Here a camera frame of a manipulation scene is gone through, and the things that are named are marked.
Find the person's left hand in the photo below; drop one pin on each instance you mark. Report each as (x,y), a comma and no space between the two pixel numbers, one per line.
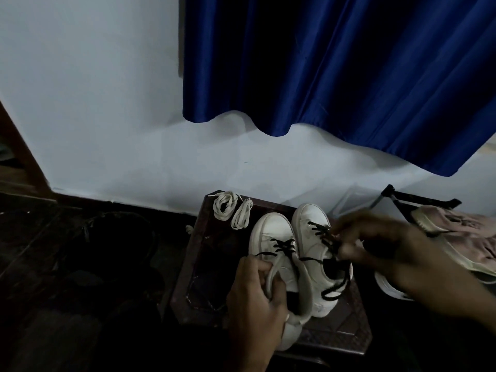
(252,317)

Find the person's right hand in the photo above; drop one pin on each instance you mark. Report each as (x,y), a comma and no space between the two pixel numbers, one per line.
(387,251)

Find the black shoelace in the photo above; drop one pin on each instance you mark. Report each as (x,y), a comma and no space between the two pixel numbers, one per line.
(284,245)
(321,230)

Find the white shoelace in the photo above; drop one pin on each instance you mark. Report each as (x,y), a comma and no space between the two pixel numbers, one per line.
(242,214)
(221,209)

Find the black sneaker white sole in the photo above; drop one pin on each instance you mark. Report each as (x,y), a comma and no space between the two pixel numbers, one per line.
(387,288)

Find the black shoe rack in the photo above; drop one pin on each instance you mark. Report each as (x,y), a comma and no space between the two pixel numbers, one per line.
(422,200)

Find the dark brown plastic stool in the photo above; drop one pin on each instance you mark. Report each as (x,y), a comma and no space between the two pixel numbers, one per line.
(217,259)

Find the pink sneaker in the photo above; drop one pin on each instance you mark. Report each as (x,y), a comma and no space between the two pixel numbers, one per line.
(469,222)
(480,255)

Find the blue curtain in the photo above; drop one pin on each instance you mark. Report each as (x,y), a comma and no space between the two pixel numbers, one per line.
(348,65)

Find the brown wooden door frame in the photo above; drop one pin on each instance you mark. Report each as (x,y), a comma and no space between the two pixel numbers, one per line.
(23,166)

